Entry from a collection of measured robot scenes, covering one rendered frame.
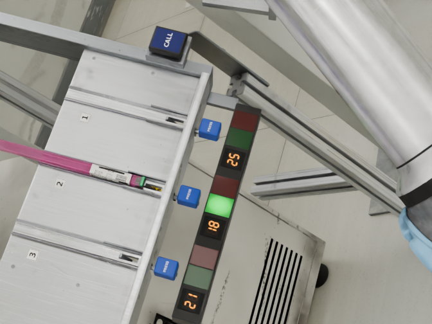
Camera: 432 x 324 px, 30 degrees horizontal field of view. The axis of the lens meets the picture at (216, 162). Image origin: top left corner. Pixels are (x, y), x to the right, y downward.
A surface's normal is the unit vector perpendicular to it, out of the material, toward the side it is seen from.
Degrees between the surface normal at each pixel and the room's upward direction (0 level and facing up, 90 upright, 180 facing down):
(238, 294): 90
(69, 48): 90
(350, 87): 53
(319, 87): 90
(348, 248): 0
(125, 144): 48
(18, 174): 0
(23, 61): 90
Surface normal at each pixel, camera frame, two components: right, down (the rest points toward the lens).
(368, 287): -0.70, -0.44
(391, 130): -0.62, 0.41
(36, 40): -0.27, 0.89
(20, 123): 0.65, -0.11
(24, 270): 0.01, -0.38
